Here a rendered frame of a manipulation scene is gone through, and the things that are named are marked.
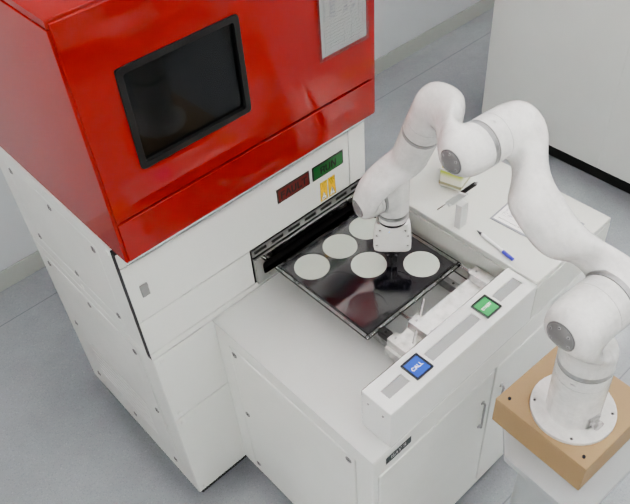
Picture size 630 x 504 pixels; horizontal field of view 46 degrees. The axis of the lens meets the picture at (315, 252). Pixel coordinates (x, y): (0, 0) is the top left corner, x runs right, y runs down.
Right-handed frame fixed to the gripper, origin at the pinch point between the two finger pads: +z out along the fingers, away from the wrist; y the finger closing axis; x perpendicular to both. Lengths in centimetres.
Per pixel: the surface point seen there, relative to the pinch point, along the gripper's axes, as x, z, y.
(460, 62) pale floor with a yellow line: 259, 92, 43
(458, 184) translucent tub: 23.9, -6.8, 19.2
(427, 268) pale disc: -1.2, 2.6, 9.8
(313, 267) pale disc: -1.4, 2.5, -22.0
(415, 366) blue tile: -39.5, -3.9, 5.4
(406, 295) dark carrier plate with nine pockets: -11.3, 2.6, 3.9
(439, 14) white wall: 289, 76, 31
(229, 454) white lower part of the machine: -19, 77, -54
